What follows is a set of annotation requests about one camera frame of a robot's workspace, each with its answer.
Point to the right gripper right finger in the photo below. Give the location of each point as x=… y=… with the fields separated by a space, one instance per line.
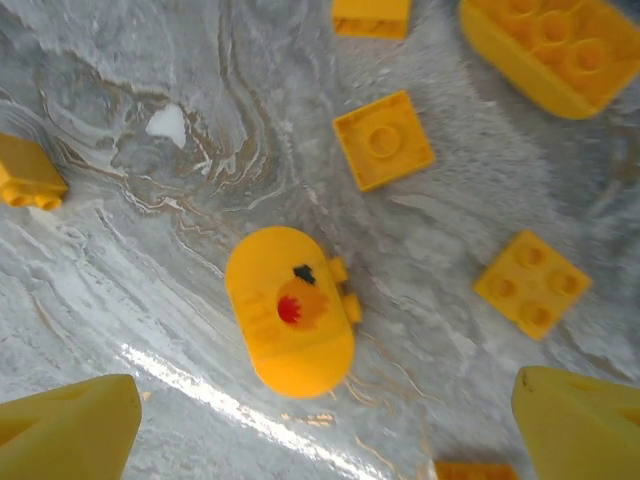
x=585 y=430

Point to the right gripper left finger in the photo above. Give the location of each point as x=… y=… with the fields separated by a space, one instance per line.
x=60 y=435

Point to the yellow two-by-two lego plate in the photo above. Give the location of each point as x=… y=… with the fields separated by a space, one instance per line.
x=532 y=285

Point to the yellow oval printed lego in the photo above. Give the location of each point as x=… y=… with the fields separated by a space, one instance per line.
x=290 y=320

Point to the small yellow lego brick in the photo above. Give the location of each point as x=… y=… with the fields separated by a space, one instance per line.
x=27 y=170

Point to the yellow two-by-two lego brick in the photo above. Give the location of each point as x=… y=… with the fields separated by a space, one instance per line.
x=383 y=141

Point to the yellow two-by-four lego brick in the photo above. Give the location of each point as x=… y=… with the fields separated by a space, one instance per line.
x=550 y=50

